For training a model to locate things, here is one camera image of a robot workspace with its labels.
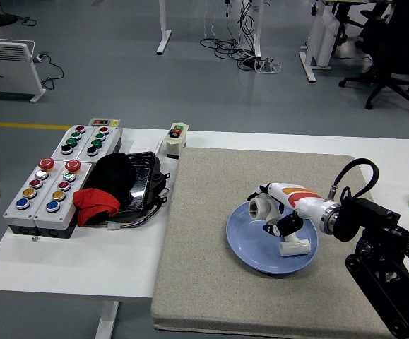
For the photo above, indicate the robot right hand white shell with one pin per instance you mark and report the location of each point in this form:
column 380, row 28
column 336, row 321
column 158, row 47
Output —
column 296, row 196

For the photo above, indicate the white tee pipe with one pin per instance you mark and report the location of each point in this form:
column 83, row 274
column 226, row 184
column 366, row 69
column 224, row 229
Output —
column 259, row 209
column 294, row 247

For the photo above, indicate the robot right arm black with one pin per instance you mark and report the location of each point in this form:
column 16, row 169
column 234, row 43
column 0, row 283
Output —
column 380, row 254

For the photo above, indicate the blue plate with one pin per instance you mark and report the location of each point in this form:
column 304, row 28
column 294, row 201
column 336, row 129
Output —
column 246, row 243

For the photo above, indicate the grey-brown mat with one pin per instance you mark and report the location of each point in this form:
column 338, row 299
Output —
column 197, row 247

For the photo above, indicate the black plastic tray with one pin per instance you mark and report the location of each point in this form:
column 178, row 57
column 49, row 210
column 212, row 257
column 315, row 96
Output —
column 142, row 176

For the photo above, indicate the white desk with side panel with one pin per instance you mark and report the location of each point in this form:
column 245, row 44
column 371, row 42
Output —
column 322, row 39

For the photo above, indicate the white paper sheet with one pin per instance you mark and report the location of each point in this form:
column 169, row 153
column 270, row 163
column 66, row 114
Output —
column 144, row 145

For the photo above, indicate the white desk leg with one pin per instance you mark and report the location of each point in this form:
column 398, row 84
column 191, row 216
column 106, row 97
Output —
column 163, row 28
column 257, row 31

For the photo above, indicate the black office chair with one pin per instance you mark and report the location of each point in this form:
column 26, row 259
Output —
column 391, row 49

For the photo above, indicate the black cloth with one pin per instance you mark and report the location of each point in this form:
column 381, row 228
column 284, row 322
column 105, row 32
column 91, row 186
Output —
column 114, row 173

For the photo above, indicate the red cloth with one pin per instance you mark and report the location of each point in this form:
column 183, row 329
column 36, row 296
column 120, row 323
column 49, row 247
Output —
column 94, row 201

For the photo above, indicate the grey box, red green black buttons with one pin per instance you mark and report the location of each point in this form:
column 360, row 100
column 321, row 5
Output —
column 100, row 143
column 71, row 141

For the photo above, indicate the white table leg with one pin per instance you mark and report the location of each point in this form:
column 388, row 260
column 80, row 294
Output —
column 106, row 319

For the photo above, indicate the grey box with red mushroom button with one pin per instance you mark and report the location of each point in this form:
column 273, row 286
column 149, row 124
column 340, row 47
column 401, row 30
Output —
column 31, row 197
column 61, row 205

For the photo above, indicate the white panel heater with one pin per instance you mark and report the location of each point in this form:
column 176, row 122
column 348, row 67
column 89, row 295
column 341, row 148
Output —
column 6, row 67

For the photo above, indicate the cream switch box, green red buttons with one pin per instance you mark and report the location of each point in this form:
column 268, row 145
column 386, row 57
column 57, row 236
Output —
column 176, row 139

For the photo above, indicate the small grey rocker switch box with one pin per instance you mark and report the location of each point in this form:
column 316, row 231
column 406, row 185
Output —
column 104, row 122

